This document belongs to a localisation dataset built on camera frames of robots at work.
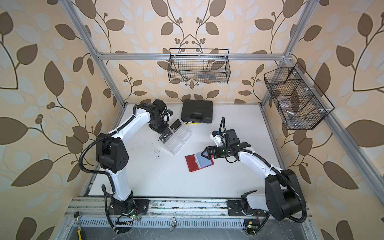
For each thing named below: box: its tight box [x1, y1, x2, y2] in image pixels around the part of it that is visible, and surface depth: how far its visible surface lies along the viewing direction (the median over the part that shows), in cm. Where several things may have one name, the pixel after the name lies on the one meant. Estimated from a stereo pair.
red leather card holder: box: [185, 151, 215, 173], surface depth 91 cm
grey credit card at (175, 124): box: [169, 118, 182, 131], surface depth 98 cm
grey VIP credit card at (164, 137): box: [159, 133, 170, 142], surface depth 93 cm
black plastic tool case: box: [181, 99, 214, 124], surface depth 111 cm
